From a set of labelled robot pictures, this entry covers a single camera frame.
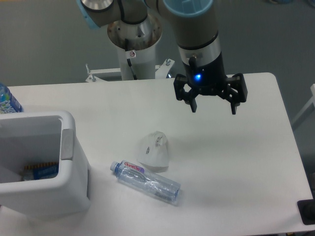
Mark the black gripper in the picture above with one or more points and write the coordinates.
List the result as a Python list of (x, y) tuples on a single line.
[(210, 80)]

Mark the clear plastic water bottle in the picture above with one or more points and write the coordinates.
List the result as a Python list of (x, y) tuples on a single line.
[(147, 182)]

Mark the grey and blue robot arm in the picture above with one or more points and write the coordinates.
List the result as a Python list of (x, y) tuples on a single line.
[(192, 21)]

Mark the white plastic trash can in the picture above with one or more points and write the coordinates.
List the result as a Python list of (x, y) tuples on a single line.
[(39, 137)]

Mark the black device at table edge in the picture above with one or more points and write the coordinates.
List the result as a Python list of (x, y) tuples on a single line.
[(307, 211)]

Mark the blue snack wrapper in bin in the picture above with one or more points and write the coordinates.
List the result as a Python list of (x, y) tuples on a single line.
[(40, 171)]

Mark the blue labelled water bottle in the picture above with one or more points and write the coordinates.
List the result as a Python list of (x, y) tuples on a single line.
[(8, 103)]

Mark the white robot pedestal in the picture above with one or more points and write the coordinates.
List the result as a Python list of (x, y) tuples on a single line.
[(136, 50)]

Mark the white frame at right edge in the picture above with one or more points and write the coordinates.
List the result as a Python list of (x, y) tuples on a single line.
[(305, 111)]

